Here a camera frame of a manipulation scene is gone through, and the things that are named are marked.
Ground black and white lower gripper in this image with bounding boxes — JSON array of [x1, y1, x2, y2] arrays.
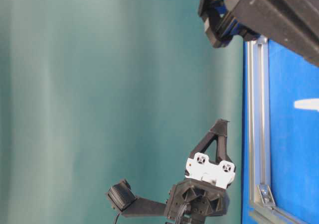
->
[[164, 119, 235, 221]]

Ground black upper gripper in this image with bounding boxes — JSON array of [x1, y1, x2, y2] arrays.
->
[[198, 0, 319, 65]]

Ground blue board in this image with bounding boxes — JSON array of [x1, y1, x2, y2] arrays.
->
[[241, 36, 319, 224]]

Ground aluminium extrusion frame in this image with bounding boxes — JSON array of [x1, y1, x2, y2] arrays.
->
[[247, 35, 302, 224]]

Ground white string loop holder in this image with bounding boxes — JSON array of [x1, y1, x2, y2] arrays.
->
[[294, 98, 319, 111]]

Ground black camera on lower gripper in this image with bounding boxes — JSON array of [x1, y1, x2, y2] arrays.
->
[[106, 179, 166, 218]]

